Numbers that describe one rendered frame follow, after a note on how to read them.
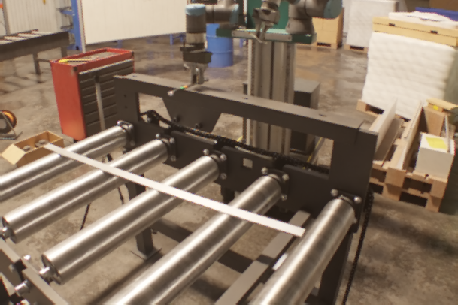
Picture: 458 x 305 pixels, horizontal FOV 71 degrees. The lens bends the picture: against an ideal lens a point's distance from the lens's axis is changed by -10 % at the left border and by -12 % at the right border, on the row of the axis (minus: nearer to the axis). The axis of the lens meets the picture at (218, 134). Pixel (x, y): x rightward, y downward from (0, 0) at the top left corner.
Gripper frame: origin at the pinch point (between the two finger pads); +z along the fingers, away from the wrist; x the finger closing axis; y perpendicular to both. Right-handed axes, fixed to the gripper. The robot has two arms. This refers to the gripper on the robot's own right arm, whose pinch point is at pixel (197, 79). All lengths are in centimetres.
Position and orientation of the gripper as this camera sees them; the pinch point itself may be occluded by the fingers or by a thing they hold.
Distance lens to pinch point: 166.8
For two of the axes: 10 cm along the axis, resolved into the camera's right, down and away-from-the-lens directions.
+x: -8.1, -2.3, 5.4
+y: 5.9, -3.3, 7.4
